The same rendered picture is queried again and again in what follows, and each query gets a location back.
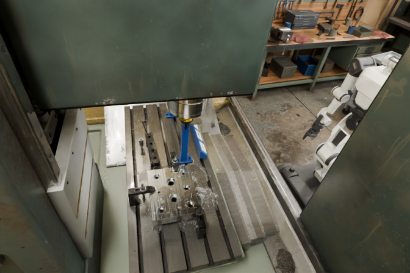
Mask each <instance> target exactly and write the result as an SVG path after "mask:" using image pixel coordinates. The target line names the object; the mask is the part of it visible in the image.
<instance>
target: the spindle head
mask: <svg viewBox="0 0 410 273"><path fill-rule="evenodd" d="M277 4H278V0H0V18H1V21H2V23H3V25H4V28H5V31H6V32H7V35H8V37H9V40H10V42H11V44H12V47H13V50H14V51H15V54H16V57H17V59H18V61H19V63H20V66H21V69H22V70H23V73H24V76H25V78H26V80H27V83H28V85H29V88H30V89H31V92H32V95H33V97H34V99H35V101H36V104H37V107H38V108H39V109H40V111H41V112H43V111H51V110H66V109H75V108H90V107H106V106H114V105H130V104H145V103H154V102H170V101H185V100H194V99H209V98H225V97H233V96H248V95H253V93H254V92H255V89H256V84H257V80H258V77H259V73H260V70H261V65H262V61H263V58H264V54H265V49H266V47H267V42H268V38H269V35H270V31H271V28H272V23H273V19H274V16H275V12H276V7H277Z"/></svg>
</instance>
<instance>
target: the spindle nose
mask: <svg viewBox="0 0 410 273"><path fill-rule="evenodd" d="M208 102H209V99H194V100H185V101H170V102H166V105H167V109H168V111H169V112H170V113H171V114H172V115H174V116H177V117H178V118H184V119H192V118H197V117H199V116H201V115H203V114H204V113H205V112H206V110H207V106H208Z"/></svg>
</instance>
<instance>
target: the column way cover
mask: <svg viewBox="0 0 410 273"><path fill-rule="evenodd" d="M93 156H94V152H93V149H92V145H91V142H90V139H89V135H88V125H87V122H86V118H85V115H84V111H83V108H75V109H66V112H65V117H64V120H63V124H62V129H61V133H60V137H59V142H58V145H57V150H56V154H55V159H56V162H57V164H58V166H59V168H60V171H61V173H62V175H63V176H62V181H61V185H60V186H57V187H56V186H55V185H54V186H52V187H50V188H48V190H47V192H46V193H47V195H48V197H49V199H50V201H51V202H52V204H53V206H54V208H55V209H56V212H57V214H58V215H59V217H60V219H61V221H62V222H64V223H65V225H66V227H67V229H68V231H69V233H70V235H71V236H72V238H73V240H74V242H76V244H77V246H78V248H79V250H80V251H81V254H82V255H83V257H84V259H85V258H90V257H92V256H93V239H94V229H95V212H96V194H97V186H98V172H97V169H96V165H95V161H94V159H93Z"/></svg>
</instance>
